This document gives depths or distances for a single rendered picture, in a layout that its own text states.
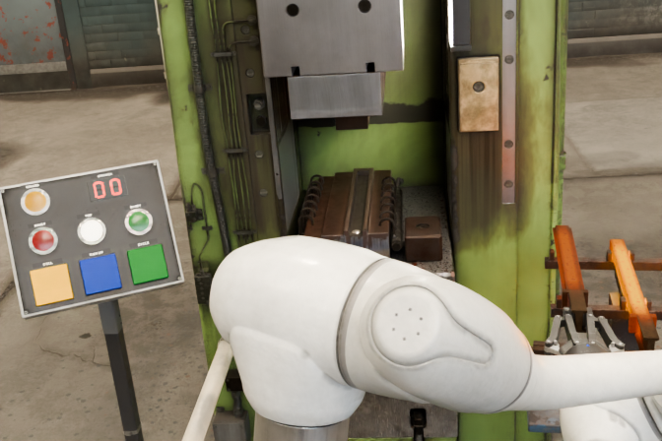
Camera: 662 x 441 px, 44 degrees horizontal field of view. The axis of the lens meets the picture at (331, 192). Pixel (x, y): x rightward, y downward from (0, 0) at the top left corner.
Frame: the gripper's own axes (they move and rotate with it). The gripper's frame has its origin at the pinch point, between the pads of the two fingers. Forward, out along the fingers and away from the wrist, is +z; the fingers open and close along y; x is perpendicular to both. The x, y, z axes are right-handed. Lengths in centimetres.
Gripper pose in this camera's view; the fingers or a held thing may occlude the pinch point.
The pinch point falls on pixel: (576, 309)
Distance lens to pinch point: 158.1
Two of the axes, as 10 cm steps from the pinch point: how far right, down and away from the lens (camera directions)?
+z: 1.8, -3.8, 9.1
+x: -0.7, -9.2, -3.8
